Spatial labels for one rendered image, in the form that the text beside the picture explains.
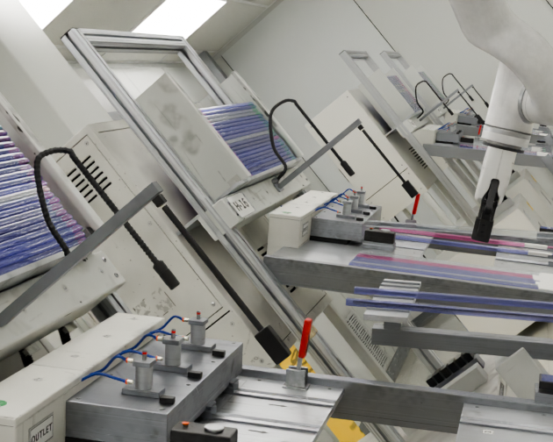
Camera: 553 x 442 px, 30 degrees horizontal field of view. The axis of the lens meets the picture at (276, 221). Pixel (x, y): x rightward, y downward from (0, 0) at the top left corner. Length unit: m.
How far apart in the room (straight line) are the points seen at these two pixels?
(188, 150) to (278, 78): 6.68
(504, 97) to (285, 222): 0.87
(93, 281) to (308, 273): 0.84
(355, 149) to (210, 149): 3.46
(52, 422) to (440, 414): 0.59
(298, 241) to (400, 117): 3.47
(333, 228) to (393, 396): 1.13
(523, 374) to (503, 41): 0.56
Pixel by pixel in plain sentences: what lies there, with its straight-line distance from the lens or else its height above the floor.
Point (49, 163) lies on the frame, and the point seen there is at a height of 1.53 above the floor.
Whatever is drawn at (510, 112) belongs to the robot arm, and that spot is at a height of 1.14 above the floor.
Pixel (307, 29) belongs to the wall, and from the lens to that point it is 9.14.
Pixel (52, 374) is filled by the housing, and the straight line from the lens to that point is 1.38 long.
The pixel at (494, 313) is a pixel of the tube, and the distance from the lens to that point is 1.72.
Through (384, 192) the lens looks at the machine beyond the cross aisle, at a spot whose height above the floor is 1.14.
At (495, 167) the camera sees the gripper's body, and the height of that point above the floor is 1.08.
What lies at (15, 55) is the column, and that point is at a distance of 4.74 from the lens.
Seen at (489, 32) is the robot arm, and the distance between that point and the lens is 1.80.
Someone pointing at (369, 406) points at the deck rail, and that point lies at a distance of 1.61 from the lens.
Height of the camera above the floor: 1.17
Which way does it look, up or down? 2 degrees up
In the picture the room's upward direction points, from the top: 38 degrees counter-clockwise
